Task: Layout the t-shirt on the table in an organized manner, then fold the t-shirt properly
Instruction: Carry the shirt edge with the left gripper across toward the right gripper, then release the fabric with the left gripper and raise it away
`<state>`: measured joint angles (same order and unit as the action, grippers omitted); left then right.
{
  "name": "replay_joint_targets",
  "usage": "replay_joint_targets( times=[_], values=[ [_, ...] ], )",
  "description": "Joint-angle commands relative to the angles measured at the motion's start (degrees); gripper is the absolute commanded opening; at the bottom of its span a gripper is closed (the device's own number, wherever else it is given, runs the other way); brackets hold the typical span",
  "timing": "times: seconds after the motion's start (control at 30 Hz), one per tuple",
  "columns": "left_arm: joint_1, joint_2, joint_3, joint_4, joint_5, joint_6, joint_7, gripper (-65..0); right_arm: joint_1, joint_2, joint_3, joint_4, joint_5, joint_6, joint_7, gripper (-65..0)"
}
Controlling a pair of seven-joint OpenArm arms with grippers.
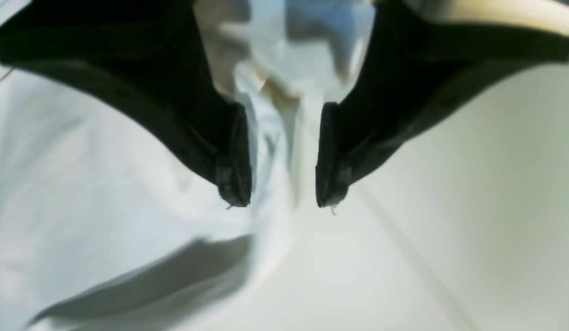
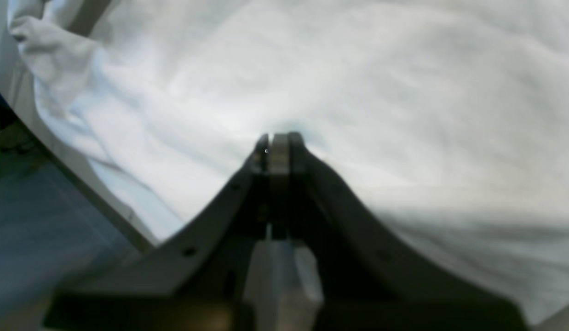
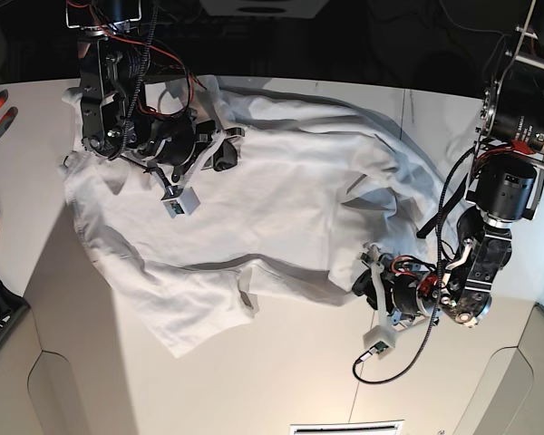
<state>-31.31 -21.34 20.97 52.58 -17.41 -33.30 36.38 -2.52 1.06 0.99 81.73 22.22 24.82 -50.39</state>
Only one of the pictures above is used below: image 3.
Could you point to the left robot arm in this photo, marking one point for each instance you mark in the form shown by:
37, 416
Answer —
504, 185

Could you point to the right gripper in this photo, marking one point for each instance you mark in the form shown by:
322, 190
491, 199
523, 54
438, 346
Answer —
187, 145

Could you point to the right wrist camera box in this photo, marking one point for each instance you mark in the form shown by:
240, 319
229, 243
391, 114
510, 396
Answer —
180, 201

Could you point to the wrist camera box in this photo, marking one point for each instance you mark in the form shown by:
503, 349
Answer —
180, 201
379, 340

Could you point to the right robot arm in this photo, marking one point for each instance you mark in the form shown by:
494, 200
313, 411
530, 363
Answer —
116, 60

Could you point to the white t-shirt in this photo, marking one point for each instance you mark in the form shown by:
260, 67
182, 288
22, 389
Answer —
316, 182

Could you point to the white vent grille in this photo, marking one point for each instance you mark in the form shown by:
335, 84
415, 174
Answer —
391, 427

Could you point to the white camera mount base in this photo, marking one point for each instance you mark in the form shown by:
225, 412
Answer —
304, 9

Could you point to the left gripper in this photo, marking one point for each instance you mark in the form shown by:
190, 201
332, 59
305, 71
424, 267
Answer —
401, 290

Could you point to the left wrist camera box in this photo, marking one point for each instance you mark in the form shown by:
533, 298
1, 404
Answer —
379, 340

